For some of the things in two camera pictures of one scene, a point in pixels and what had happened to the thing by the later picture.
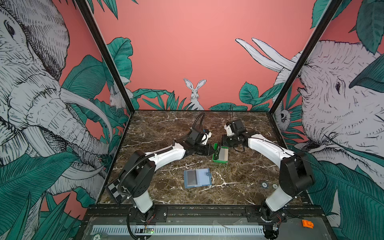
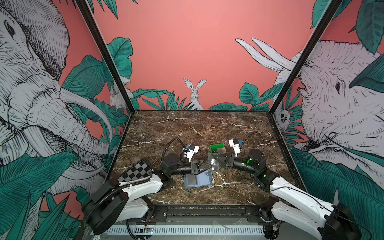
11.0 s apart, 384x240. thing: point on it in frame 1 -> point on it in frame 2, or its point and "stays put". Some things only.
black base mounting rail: [248, 213] stays put
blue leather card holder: [200, 177] stays put
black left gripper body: [203, 150] -> [187, 170]
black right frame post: [332, 10] stays put
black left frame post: [99, 36] stays put
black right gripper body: [232, 141] -> [241, 164]
